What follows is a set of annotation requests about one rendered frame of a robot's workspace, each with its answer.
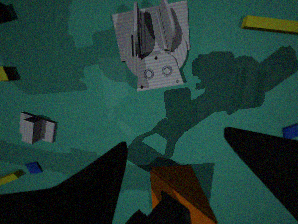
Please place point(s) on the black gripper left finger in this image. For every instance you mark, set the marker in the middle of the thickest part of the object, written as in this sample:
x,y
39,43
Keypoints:
x,y
88,197

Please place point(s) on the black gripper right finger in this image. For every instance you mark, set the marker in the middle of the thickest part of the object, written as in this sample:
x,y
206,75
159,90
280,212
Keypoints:
x,y
273,159

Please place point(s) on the blue flat bar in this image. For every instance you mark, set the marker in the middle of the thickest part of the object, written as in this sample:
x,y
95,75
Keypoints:
x,y
290,131

